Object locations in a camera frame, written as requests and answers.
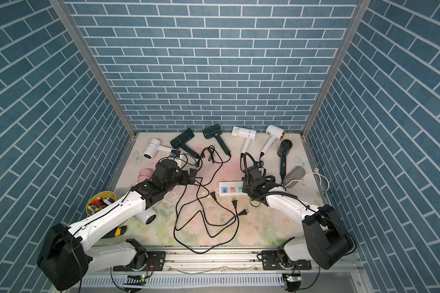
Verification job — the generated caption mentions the dark teal round hair dryer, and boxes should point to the dark teal round hair dryer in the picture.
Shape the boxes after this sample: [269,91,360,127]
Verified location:
[277,139,293,180]

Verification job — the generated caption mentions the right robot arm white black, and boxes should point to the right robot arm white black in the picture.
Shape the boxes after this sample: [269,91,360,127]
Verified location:
[243,176,355,269]

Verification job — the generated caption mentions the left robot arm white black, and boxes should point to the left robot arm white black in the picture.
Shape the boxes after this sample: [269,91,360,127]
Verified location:
[37,159,198,291]

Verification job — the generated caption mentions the white multicolour power strip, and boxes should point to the white multicolour power strip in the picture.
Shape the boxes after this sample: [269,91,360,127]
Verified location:
[217,181,248,197]

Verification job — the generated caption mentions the dark green slim hair dryer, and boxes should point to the dark green slim hair dryer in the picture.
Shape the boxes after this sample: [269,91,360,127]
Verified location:
[170,128,200,159]

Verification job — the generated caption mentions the pink hair dryer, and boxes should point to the pink hair dryer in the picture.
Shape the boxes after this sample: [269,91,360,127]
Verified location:
[137,168,154,183]

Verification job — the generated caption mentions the grey oval pad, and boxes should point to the grey oval pad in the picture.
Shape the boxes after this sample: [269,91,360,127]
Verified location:
[282,166,306,188]

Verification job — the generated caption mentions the white boxy hair dryer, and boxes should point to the white boxy hair dryer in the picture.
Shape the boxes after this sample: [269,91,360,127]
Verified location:
[232,126,257,157]

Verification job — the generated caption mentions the dark green boxy hair dryer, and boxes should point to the dark green boxy hair dryer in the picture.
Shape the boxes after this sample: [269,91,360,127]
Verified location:
[203,124,231,156]

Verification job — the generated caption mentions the black yellow utility knife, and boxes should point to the black yellow utility knife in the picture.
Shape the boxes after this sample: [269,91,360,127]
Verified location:
[105,225,127,238]

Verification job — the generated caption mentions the yellow cup with small items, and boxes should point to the yellow cup with small items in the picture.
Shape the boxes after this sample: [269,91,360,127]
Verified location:
[86,191,117,216]

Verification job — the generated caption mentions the black cable of white dryer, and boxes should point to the black cable of white dryer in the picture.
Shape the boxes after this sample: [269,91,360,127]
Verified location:
[173,175,249,255]

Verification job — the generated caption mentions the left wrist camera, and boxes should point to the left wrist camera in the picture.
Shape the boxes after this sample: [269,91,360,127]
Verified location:
[169,149,182,159]

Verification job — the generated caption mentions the white power strip cord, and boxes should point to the white power strip cord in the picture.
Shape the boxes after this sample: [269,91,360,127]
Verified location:
[296,168,331,193]

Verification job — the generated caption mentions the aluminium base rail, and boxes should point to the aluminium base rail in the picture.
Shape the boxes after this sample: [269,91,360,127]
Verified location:
[69,247,372,293]

